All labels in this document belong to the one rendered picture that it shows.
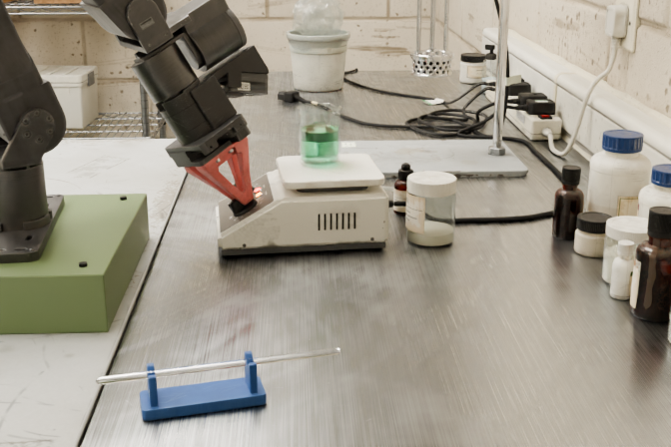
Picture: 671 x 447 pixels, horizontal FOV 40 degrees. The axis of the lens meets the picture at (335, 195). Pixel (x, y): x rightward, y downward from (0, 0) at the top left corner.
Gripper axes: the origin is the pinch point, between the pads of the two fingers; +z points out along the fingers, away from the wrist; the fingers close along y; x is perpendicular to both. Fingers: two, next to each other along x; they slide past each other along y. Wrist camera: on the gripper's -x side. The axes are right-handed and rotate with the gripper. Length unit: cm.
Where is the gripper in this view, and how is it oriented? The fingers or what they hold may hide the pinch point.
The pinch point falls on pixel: (243, 196)
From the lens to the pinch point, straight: 109.3
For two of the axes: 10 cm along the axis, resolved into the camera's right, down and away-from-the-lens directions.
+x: -6.8, 5.8, -4.5
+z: 4.8, 8.1, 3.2
